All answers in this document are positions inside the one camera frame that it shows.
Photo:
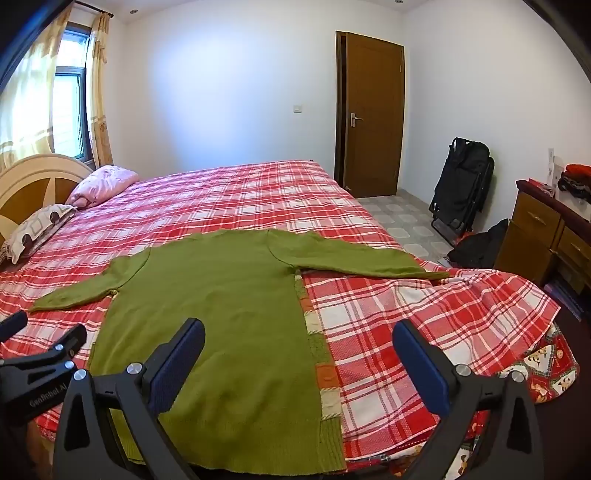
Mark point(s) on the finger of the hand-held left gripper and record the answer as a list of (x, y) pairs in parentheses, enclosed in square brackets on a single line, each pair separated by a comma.
[(14, 325), (71, 339)]

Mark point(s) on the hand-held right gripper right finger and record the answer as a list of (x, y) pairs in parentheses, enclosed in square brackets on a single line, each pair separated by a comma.
[(422, 369)]

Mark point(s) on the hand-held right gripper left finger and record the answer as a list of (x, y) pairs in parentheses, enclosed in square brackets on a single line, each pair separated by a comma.
[(182, 364)]

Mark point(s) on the green striped knit sweater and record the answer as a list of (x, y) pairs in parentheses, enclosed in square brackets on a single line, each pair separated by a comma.
[(231, 323)]

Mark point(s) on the red clothes pile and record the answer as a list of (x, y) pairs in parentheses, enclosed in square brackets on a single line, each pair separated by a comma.
[(577, 180)]

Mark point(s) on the red plaid bed sheet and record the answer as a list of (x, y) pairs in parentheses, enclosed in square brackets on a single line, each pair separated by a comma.
[(392, 314)]

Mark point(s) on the white brown patterned pillow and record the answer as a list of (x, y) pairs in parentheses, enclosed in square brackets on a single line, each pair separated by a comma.
[(32, 230)]

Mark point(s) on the red cartoon print quilt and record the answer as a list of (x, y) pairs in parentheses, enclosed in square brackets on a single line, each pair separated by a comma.
[(549, 369)]

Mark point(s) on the black bag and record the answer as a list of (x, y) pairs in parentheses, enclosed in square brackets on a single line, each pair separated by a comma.
[(480, 249)]

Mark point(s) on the wooden bed headboard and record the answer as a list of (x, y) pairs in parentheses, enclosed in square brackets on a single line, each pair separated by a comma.
[(27, 189)]

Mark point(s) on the wooden desk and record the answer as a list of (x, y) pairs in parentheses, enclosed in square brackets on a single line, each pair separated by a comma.
[(521, 258)]

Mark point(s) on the pink quilted pillow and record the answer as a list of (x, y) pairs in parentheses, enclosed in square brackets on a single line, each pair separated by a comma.
[(104, 184)]

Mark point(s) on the purple shoe box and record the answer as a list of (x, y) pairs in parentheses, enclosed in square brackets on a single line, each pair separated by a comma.
[(570, 300)]

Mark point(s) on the black folding chair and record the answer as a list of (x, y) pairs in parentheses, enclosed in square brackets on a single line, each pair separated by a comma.
[(461, 184)]

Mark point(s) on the wooden desk drawer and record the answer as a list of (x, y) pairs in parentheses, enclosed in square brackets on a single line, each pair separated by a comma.
[(535, 217), (577, 247)]

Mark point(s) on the sheer yellow curtain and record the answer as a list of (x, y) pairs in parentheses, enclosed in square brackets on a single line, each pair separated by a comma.
[(32, 92)]

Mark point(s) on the tall white box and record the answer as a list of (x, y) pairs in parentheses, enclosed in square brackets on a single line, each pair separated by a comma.
[(555, 168)]

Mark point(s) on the yellow patterned curtain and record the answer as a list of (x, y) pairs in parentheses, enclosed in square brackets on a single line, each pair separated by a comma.
[(99, 92)]

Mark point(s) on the brown wooden door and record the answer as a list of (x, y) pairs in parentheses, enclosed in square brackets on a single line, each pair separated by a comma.
[(374, 115)]

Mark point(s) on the dark curtain rod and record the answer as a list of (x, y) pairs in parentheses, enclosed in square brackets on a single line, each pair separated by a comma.
[(94, 8)]

